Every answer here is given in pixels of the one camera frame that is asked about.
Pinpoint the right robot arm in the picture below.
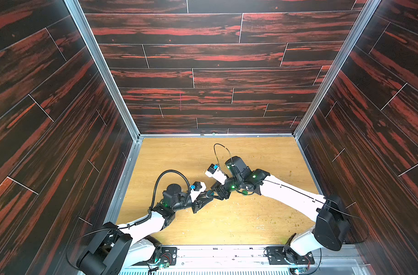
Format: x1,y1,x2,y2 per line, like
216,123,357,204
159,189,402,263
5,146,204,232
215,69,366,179
205,157,350,263

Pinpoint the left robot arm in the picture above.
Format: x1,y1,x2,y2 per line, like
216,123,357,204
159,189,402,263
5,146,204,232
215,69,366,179
76,182,212,275

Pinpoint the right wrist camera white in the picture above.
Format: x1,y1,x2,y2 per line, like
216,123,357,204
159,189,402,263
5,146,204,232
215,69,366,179
205,164,228,185

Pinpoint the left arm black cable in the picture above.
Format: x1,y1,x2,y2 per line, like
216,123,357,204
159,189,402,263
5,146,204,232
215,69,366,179
150,170,191,210

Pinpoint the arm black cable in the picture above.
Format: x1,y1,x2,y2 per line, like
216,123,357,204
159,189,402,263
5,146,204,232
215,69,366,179
150,170,191,210
213,143,369,275

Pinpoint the front aluminium rail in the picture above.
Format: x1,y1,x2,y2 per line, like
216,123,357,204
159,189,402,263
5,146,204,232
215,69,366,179
120,245,374,275

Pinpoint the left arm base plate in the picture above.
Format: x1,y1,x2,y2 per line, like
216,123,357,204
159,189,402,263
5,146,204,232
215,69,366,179
133,246,178,268

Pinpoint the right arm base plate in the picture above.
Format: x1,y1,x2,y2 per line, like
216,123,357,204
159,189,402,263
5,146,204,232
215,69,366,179
264,245,315,265

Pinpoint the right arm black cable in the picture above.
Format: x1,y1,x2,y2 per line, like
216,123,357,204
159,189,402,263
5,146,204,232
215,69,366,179
213,143,369,275

